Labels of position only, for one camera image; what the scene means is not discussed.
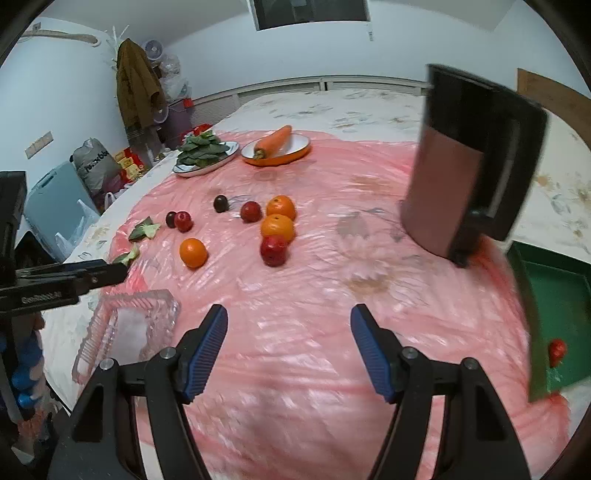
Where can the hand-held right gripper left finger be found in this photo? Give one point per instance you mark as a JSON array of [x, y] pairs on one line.
[[210, 353]]

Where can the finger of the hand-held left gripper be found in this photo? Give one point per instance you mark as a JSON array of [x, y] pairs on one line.
[[101, 273]]

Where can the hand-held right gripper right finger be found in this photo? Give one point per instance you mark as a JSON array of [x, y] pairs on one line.
[[369, 355]]

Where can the orange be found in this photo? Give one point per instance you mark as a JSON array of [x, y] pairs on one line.
[[277, 229], [193, 252], [281, 207]]

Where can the red apple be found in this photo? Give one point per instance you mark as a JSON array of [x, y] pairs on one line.
[[250, 212], [273, 250], [557, 351], [184, 221]]

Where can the dark plum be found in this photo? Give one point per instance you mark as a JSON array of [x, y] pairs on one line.
[[170, 219], [221, 203]]

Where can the green tray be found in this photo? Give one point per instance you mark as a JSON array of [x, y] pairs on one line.
[[554, 286]]

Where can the green leaf piece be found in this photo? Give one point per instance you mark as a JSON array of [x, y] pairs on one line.
[[124, 256], [144, 229]]

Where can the white plastic bag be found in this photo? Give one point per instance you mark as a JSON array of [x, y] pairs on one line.
[[81, 226]]

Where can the clear glass tray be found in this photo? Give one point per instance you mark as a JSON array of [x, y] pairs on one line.
[[134, 323]]

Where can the pink plastic sheet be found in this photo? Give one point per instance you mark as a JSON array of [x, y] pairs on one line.
[[300, 300]]

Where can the grey bag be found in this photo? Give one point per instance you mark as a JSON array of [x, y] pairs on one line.
[[94, 161]]

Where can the red and yellow boxes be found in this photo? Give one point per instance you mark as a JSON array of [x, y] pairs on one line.
[[131, 164]]

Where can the steel plate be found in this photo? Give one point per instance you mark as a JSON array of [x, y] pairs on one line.
[[191, 171]]

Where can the spinach leaves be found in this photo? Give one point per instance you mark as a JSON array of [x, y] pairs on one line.
[[203, 147]]

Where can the purple storage bin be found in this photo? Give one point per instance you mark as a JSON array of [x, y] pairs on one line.
[[178, 122]]

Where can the brown coat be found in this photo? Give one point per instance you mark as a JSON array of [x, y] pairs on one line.
[[136, 83]]

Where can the black and brown jug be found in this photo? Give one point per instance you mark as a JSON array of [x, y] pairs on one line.
[[443, 184]]

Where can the white coat rack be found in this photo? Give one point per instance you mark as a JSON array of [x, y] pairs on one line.
[[112, 44]]

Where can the clear plastic bags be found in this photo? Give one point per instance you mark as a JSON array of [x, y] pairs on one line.
[[175, 76]]

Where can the small white fan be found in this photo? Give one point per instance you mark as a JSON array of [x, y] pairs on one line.
[[152, 48]]

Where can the carrot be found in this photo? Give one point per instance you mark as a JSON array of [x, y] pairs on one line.
[[274, 140]]

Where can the floral quilt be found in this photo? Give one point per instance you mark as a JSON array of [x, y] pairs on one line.
[[369, 110]]

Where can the wooden headboard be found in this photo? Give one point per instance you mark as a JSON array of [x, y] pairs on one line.
[[545, 85]]

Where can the dark window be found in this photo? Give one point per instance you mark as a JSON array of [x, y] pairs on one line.
[[309, 11]]

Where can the wall switch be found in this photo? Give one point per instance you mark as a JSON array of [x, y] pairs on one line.
[[39, 144]]

